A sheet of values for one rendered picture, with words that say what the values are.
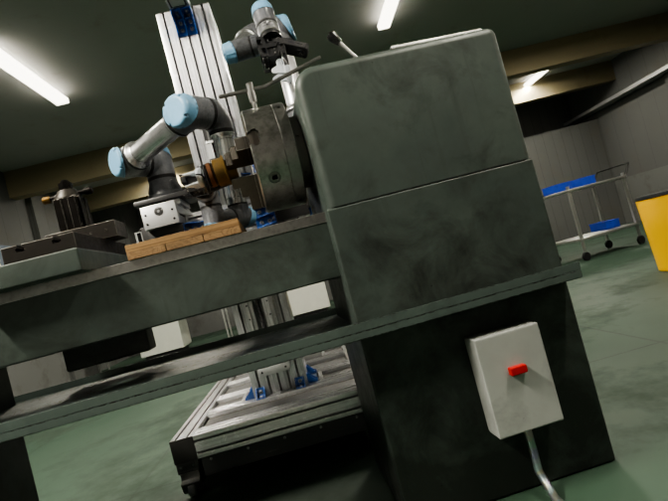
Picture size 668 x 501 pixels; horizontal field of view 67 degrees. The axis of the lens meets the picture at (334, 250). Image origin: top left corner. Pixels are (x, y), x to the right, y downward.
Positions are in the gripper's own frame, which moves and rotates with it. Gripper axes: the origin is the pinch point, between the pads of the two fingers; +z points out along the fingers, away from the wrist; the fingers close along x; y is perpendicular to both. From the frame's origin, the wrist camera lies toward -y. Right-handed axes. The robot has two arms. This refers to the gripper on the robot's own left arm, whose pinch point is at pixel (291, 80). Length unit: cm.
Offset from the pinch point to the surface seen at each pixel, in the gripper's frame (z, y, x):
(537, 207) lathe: 65, -54, 0
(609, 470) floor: 133, -52, -25
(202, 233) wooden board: 48, 36, 3
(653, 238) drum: 15, -270, -232
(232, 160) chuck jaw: 26.9, 24.0, 2.1
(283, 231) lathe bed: 52, 15, 0
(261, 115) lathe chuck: 19.4, 12.7, 9.0
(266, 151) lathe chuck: 30.9, 14.0, 7.7
